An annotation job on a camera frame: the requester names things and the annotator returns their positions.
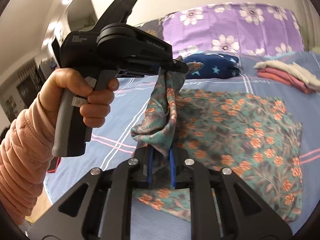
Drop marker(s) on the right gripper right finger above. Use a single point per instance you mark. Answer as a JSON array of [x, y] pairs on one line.
[[222, 205]]

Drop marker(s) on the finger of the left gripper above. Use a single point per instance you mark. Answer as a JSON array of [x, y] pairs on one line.
[[178, 66]]

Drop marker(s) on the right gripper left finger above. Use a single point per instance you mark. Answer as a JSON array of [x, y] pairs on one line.
[[98, 206]]

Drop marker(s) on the floral teal orange shirt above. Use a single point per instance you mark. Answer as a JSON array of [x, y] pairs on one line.
[[256, 137]]

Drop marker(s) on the left forearm pink sleeve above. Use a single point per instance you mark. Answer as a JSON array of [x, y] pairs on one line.
[[26, 153]]

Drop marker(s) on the person's left hand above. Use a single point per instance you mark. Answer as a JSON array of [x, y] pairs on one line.
[[66, 79]]

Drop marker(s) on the navy star fleece blanket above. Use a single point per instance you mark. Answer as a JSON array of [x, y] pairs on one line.
[[212, 65]]

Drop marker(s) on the dark tree-print pillow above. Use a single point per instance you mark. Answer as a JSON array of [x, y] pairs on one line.
[[153, 27]]

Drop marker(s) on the purple floral pillow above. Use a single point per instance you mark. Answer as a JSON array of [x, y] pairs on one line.
[[246, 28]]

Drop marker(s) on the folded pink garment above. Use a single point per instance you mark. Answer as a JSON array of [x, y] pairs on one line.
[[285, 78]]

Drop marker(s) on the folded grey garment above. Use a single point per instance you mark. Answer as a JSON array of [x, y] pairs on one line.
[[294, 69]]

